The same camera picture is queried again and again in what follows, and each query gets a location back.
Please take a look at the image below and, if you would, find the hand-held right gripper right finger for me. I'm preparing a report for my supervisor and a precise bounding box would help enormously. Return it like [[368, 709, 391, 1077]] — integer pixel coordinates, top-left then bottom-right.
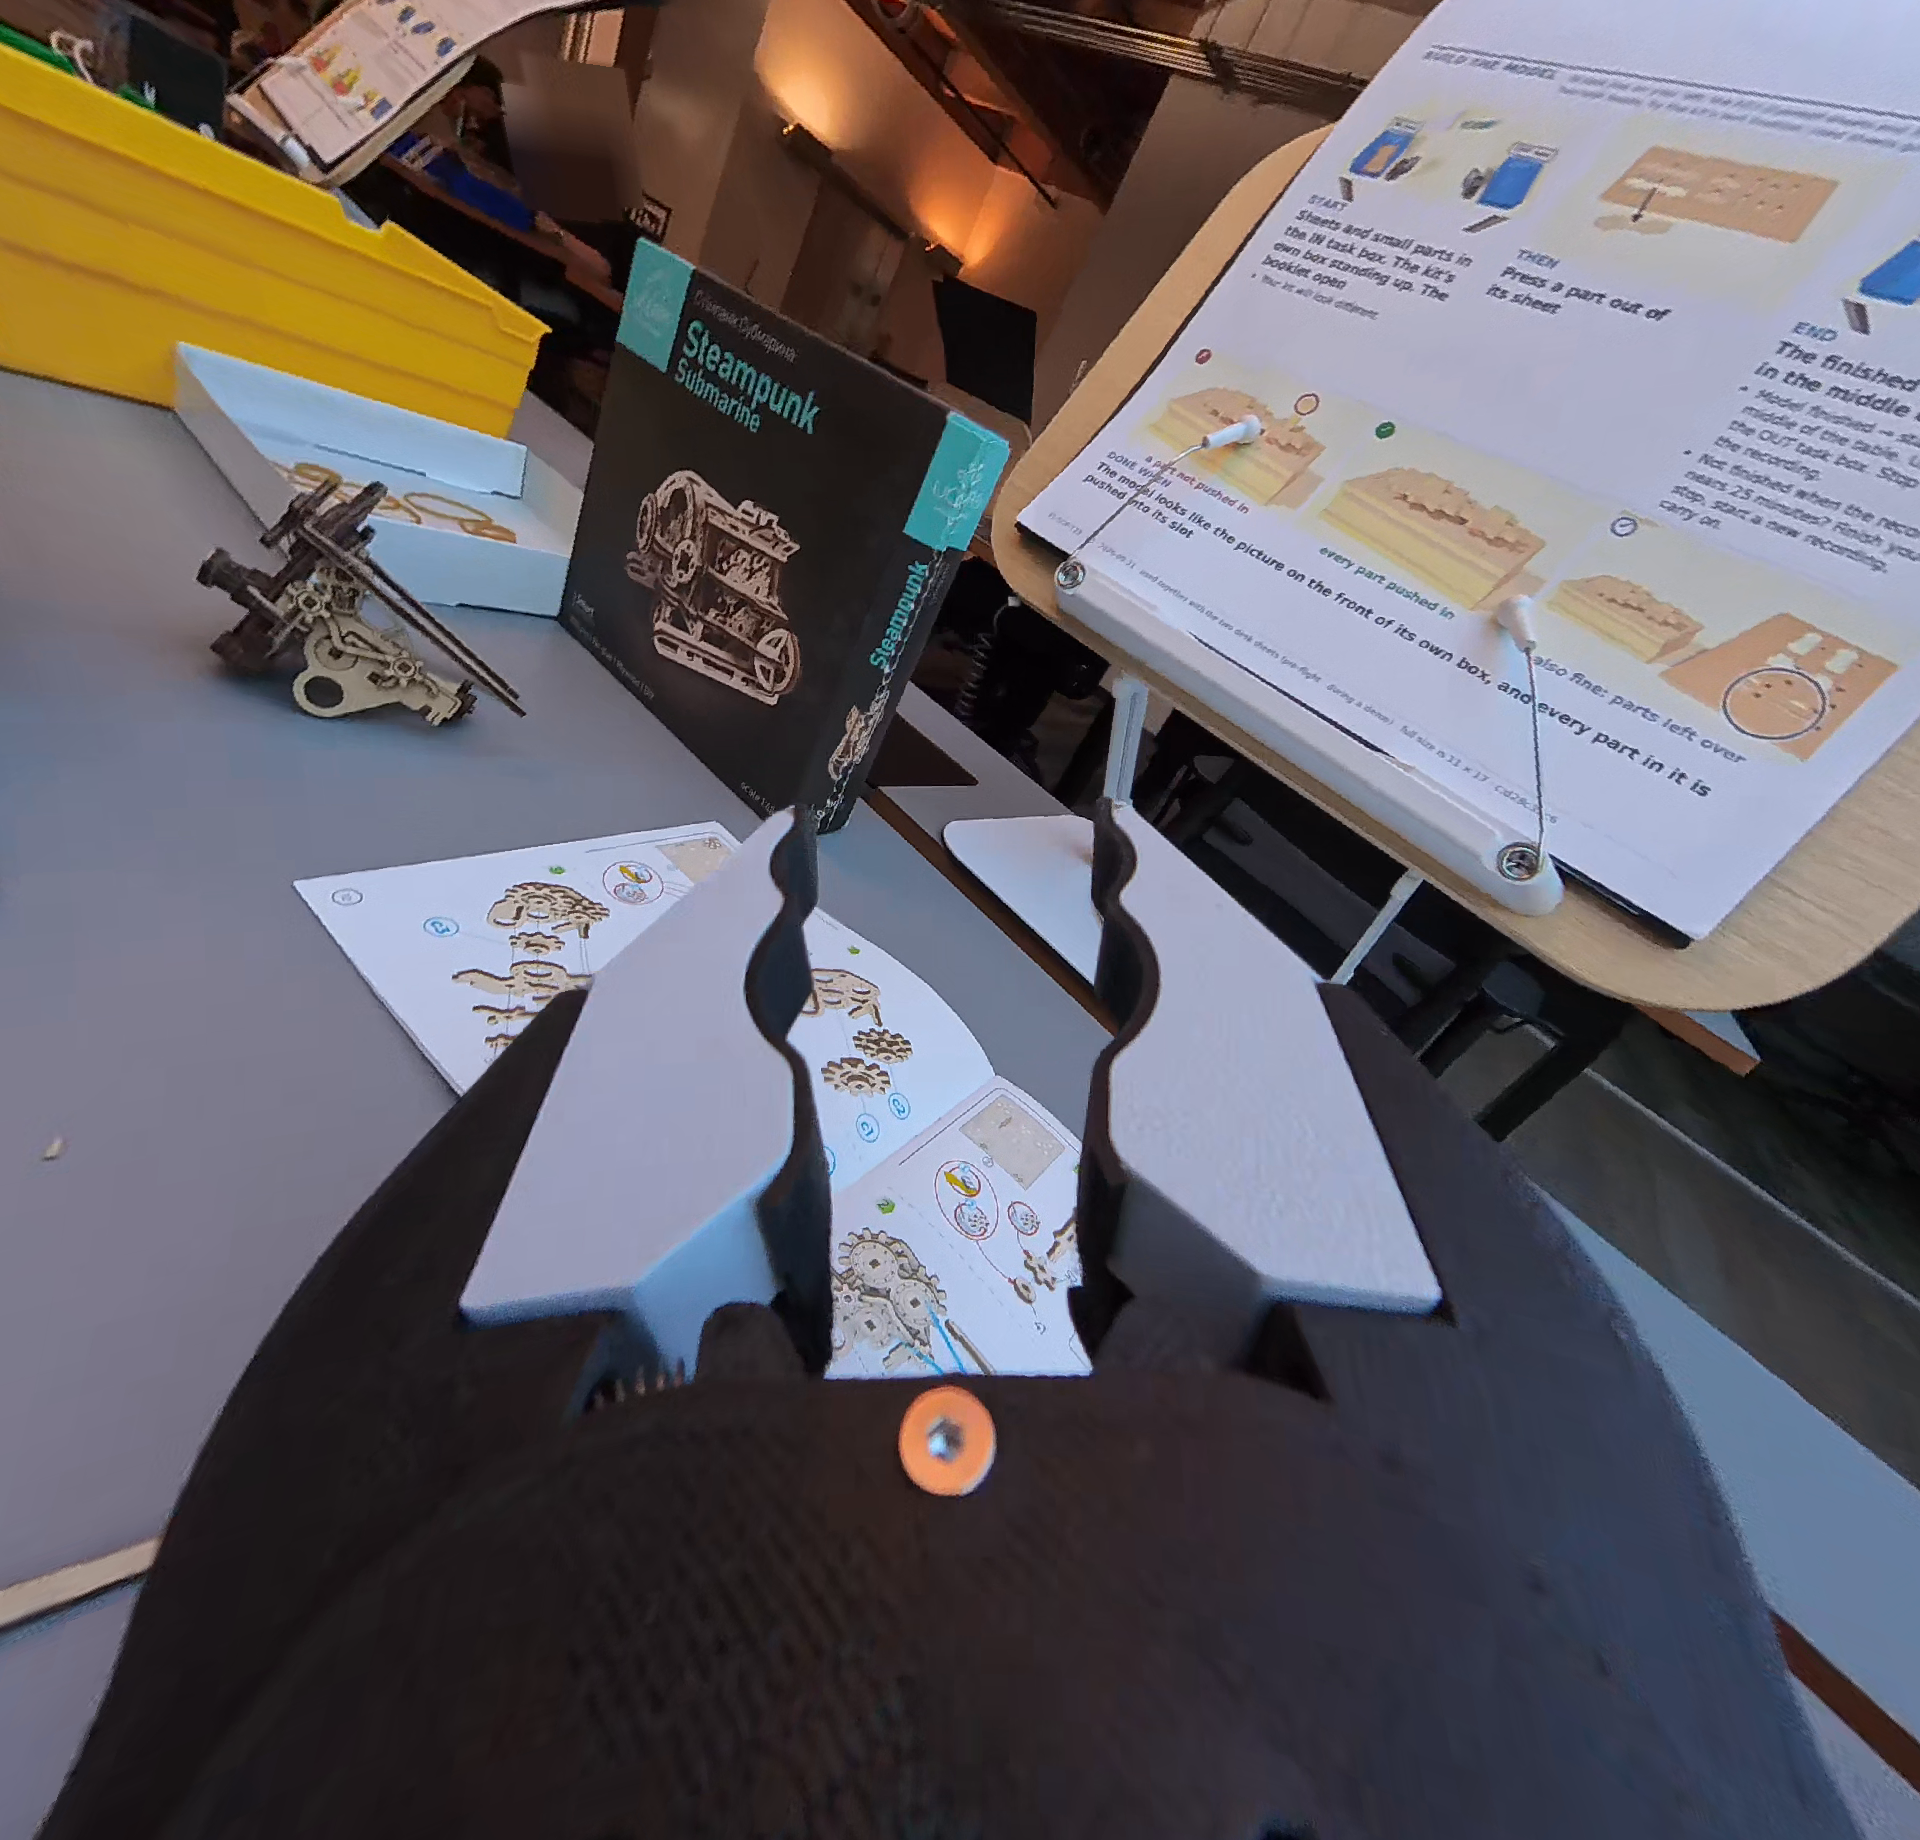
[[1069, 798, 1449, 1378]]

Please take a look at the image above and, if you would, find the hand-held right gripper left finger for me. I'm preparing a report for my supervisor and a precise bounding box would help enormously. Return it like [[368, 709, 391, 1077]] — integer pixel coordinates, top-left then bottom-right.
[[457, 805, 838, 1378]]

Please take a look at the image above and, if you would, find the grey desk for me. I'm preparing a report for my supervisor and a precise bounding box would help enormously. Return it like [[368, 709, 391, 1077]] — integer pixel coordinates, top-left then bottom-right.
[[0, 362, 1920, 1840]]

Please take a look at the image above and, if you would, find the white instruction booklet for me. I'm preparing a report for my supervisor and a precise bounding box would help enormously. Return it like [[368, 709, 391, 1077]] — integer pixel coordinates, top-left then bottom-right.
[[292, 821, 1093, 1379]]

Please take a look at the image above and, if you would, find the black puzzle kit box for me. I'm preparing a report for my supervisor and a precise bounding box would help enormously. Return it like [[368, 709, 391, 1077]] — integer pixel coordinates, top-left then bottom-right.
[[558, 235, 1013, 838]]

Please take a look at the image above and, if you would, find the small wooden mechanical model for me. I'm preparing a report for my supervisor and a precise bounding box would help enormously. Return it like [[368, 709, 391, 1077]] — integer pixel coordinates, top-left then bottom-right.
[[194, 476, 530, 735]]

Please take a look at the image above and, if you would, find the white cardboard box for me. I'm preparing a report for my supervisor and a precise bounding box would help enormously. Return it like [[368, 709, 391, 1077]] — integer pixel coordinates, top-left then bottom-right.
[[171, 340, 582, 620]]

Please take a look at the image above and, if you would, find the pile of tan rubber bands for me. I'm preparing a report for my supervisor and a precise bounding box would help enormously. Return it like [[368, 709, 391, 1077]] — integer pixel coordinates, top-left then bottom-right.
[[277, 460, 523, 547]]

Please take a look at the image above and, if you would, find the printed instruction sheet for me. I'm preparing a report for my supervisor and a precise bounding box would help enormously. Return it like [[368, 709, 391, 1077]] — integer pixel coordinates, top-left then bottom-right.
[[1018, 0, 1920, 942]]

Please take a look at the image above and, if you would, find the stack of yellow plastic bins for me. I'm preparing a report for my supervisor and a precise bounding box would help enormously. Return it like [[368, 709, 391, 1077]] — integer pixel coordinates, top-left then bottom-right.
[[0, 42, 555, 441]]

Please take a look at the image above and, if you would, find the white printed paper sheet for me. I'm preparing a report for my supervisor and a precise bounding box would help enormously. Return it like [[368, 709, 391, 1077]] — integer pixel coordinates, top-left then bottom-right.
[[225, 0, 668, 169]]

